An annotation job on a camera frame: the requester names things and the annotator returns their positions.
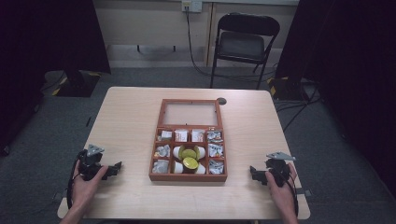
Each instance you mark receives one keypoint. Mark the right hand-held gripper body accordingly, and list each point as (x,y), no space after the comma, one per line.
(278,171)

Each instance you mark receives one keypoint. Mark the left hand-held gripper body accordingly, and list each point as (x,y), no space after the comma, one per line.
(90,163)

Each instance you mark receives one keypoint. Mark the person's right hand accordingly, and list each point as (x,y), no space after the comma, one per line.
(285,194)

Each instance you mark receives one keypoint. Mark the person's left hand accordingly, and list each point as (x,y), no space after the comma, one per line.
(84,189)

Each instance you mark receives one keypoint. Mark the white packet blue print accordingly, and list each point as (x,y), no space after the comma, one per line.
(215,150)
(216,167)
(214,136)

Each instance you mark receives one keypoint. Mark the small black strip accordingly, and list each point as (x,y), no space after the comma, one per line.
(88,121)

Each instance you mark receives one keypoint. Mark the silver foil packet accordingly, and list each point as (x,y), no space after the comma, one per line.
(160,166)
(163,151)
(165,135)

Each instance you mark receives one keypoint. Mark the white pod green lid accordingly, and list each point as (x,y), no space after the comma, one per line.
(177,167)
(201,169)
(176,152)
(201,152)

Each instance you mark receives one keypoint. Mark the brown pod green lid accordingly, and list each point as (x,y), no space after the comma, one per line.
(190,163)

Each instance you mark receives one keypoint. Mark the white packet red print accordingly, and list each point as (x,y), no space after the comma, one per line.
(181,135)
(197,135)

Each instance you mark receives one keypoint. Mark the green-lidded pod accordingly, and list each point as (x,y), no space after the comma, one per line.
(189,153)

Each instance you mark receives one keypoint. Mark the wooden compartment box glass lid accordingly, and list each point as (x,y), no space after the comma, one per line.
(186,177)

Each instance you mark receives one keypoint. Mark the black stand base striped tape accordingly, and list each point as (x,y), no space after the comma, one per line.
(74,83)
(285,88)

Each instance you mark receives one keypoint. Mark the dark curtain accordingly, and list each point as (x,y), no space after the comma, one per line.
(351,77)
(37,46)

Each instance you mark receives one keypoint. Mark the black folding chair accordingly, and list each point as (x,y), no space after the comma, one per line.
(243,46)

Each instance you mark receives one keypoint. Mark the grey table bracket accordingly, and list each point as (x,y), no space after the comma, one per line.
(305,192)

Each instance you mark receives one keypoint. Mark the white wall outlet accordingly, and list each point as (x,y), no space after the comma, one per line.
(192,5)

